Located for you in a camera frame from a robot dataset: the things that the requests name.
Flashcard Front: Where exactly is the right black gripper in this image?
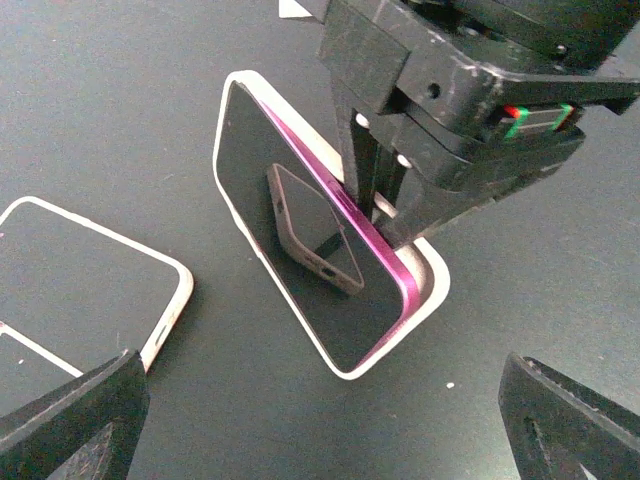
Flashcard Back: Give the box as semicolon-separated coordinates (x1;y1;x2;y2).
318;1;639;248

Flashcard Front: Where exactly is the magenta bare phone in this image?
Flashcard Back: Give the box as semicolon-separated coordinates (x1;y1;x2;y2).
215;79;420;372

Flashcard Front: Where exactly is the phone in lilac case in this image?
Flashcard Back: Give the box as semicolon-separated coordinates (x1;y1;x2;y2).
0;323;82;416

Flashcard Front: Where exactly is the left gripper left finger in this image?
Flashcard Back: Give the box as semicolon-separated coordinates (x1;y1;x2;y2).
1;350;150;479

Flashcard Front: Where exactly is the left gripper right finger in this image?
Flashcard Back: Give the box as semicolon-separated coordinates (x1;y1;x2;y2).
498;353;639;479

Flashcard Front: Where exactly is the black table mat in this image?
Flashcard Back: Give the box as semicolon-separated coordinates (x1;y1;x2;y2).
1;1;639;479

